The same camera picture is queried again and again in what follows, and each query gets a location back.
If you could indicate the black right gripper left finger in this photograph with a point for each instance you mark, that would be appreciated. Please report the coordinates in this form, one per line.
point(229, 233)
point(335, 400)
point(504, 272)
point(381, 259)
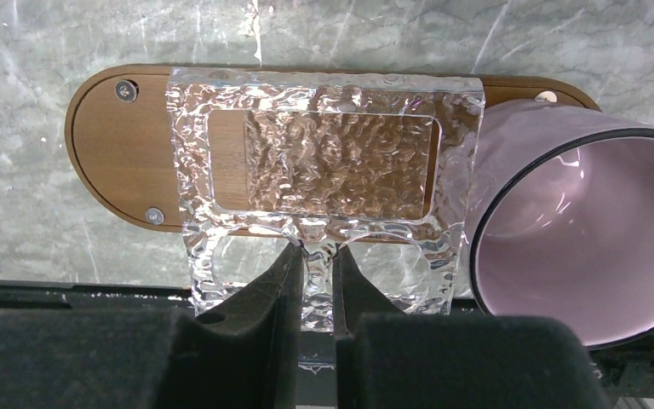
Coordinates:
point(239, 354)

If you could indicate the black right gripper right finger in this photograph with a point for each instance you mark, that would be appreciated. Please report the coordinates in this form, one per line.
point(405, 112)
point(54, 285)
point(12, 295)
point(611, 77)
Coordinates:
point(386, 358)

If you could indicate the clear glass holder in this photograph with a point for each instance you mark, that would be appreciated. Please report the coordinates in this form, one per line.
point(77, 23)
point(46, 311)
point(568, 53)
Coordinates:
point(322, 160)

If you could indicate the purple mug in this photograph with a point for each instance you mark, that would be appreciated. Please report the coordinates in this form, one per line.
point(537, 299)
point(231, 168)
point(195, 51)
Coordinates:
point(560, 219)

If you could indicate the oval wooden tray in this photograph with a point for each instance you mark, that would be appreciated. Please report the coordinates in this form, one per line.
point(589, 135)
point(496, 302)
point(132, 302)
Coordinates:
point(122, 150)

